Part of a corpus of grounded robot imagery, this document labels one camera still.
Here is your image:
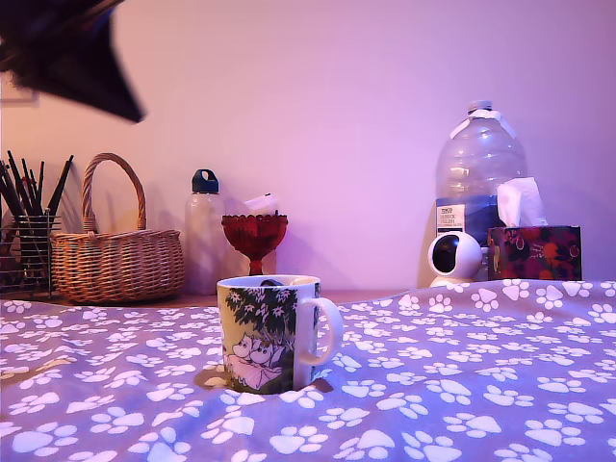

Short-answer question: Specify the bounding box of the black chopstick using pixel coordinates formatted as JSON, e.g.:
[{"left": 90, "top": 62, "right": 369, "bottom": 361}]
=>
[
  {"left": 19, "top": 157, "right": 39, "bottom": 217},
  {"left": 46, "top": 153, "right": 75, "bottom": 216},
  {"left": 4, "top": 149, "right": 28, "bottom": 218},
  {"left": 32, "top": 160, "right": 45, "bottom": 217}
]

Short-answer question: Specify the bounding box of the clear bottle blue cap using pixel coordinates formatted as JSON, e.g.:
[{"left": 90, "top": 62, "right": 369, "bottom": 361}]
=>
[{"left": 184, "top": 167, "right": 227, "bottom": 295}]

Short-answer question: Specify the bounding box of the white packet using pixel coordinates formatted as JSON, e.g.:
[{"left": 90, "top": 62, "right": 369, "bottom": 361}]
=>
[{"left": 243, "top": 192, "right": 280, "bottom": 216}]

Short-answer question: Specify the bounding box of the red glass goblet bowl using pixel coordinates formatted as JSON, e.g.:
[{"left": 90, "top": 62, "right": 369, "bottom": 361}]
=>
[{"left": 219, "top": 214, "right": 290, "bottom": 276}]

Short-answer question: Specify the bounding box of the illustrated white mug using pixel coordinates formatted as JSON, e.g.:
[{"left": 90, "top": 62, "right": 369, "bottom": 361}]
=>
[{"left": 216, "top": 274, "right": 344, "bottom": 395}]

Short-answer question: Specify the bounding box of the large clear water bottle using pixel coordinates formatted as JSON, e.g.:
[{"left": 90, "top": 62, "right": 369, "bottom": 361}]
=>
[{"left": 434, "top": 99, "right": 529, "bottom": 251}]

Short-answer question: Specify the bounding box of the white tissue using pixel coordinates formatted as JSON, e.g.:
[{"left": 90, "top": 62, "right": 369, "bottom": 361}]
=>
[{"left": 496, "top": 176, "right": 550, "bottom": 228}]

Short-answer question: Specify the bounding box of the paw print cloth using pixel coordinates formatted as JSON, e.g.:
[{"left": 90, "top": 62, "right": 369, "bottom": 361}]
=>
[{"left": 0, "top": 278, "right": 616, "bottom": 462}]

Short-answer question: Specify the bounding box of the floral tissue box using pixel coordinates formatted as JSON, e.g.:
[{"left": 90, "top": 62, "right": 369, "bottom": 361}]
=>
[{"left": 486, "top": 224, "right": 583, "bottom": 283}]

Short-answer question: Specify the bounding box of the white wall switch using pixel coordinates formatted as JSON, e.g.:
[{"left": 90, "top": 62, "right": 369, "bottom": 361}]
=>
[{"left": 0, "top": 81, "right": 40, "bottom": 105}]

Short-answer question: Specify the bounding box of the wire utensil holder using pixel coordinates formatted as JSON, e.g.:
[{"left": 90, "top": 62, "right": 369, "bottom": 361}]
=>
[{"left": 0, "top": 209, "right": 63, "bottom": 302}]

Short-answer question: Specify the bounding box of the wicker basket with handle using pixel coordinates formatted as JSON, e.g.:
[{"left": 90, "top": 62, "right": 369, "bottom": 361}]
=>
[{"left": 50, "top": 152, "right": 187, "bottom": 305}]

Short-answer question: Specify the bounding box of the small white round camera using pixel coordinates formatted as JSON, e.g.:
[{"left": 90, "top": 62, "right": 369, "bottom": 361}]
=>
[{"left": 426, "top": 231, "right": 485, "bottom": 289}]

